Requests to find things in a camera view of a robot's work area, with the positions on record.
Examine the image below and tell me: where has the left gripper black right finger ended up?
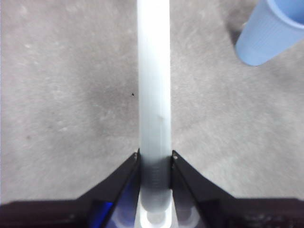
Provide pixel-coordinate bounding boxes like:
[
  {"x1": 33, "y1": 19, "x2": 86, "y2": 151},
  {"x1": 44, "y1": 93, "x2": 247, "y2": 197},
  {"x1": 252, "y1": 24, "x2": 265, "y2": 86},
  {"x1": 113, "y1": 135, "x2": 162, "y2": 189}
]
[{"x1": 171, "y1": 150, "x2": 304, "y2": 228}]

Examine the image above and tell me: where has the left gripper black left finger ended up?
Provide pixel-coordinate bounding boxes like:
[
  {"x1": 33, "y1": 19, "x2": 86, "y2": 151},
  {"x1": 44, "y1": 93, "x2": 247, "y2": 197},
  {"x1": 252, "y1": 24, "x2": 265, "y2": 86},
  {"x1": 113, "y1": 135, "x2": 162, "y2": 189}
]
[{"x1": 0, "y1": 148, "x2": 141, "y2": 228}]

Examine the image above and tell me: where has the grey-handled sponge cup brush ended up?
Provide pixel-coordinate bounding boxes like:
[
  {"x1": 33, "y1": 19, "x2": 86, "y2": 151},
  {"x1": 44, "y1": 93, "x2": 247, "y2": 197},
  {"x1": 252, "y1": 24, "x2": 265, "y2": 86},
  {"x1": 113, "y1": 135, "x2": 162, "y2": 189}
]
[{"x1": 134, "y1": 0, "x2": 178, "y2": 228}]

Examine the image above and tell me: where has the blue ribbed plastic cup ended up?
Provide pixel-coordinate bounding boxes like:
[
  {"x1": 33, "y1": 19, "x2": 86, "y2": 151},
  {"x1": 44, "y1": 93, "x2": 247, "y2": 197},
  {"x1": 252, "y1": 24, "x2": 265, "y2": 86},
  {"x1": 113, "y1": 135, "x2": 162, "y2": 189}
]
[{"x1": 235, "y1": 0, "x2": 304, "y2": 67}]

